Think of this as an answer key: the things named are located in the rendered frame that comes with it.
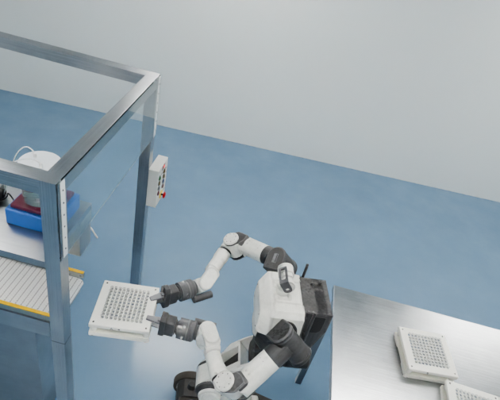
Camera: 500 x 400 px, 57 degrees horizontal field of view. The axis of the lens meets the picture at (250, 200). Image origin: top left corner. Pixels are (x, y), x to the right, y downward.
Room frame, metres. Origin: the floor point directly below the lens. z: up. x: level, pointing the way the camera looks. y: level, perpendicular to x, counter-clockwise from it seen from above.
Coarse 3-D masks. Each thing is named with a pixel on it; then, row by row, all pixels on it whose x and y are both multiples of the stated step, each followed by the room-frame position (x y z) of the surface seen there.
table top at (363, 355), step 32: (352, 320) 1.67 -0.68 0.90; (384, 320) 1.72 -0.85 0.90; (416, 320) 1.78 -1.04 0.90; (448, 320) 1.84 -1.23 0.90; (352, 352) 1.46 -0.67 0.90; (384, 352) 1.51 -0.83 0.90; (480, 352) 1.67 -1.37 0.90; (352, 384) 1.29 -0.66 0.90; (384, 384) 1.33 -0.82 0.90; (416, 384) 1.37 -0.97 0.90; (480, 384) 1.47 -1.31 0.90
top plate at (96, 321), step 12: (108, 288) 1.32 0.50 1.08; (120, 288) 1.33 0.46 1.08; (132, 288) 1.35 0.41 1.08; (144, 288) 1.37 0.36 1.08; (156, 288) 1.38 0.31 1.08; (156, 300) 1.32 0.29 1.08; (96, 312) 1.18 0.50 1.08; (132, 312) 1.23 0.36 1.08; (144, 312) 1.24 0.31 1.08; (96, 324) 1.13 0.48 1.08; (108, 324) 1.14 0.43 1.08; (120, 324) 1.15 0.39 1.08; (132, 324) 1.17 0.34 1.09; (144, 324) 1.18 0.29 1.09
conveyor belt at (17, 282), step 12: (0, 264) 1.41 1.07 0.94; (12, 264) 1.43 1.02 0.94; (24, 264) 1.45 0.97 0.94; (0, 276) 1.35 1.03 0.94; (12, 276) 1.36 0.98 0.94; (24, 276) 1.38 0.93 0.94; (36, 276) 1.40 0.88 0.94; (72, 276) 1.45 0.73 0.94; (0, 288) 1.28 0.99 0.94; (12, 288) 1.30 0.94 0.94; (24, 288) 1.32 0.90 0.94; (36, 288) 1.33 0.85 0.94; (72, 288) 1.38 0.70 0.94; (12, 300) 1.24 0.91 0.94; (24, 300) 1.25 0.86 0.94; (36, 300) 1.27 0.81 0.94; (72, 300) 1.34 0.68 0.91; (48, 312) 1.23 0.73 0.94
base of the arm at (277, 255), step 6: (270, 252) 1.58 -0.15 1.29; (276, 252) 1.57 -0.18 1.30; (282, 252) 1.57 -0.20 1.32; (270, 258) 1.55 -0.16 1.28; (276, 258) 1.55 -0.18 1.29; (282, 258) 1.54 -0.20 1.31; (264, 264) 1.53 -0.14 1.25; (270, 264) 1.52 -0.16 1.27; (276, 264) 1.52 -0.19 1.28; (270, 270) 1.51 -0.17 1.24; (276, 270) 1.50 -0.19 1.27; (294, 270) 1.59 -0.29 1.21
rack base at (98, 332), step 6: (96, 330) 1.13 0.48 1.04; (102, 330) 1.14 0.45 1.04; (108, 330) 1.14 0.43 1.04; (114, 330) 1.15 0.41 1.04; (150, 330) 1.19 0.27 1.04; (102, 336) 1.13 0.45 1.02; (108, 336) 1.13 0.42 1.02; (114, 336) 1.13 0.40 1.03; (120, 336) 1.14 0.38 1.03; (126, 336) 1.14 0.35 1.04; (132, 336) 1.15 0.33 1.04; (138, 336) 1.15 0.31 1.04
